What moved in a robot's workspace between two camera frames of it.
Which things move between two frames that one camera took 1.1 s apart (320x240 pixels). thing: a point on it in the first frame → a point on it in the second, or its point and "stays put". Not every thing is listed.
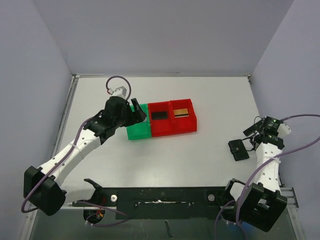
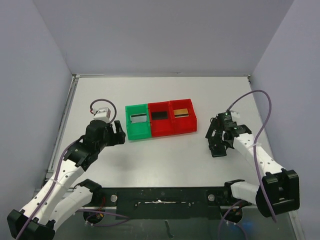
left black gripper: [130, 113] → [113, 134]
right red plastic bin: [185, 124] stays put
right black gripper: [253, 128] → [217, 139]
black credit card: [158, 115] stays put
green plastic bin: [142, 130] stays put
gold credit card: [181, 113] stays put
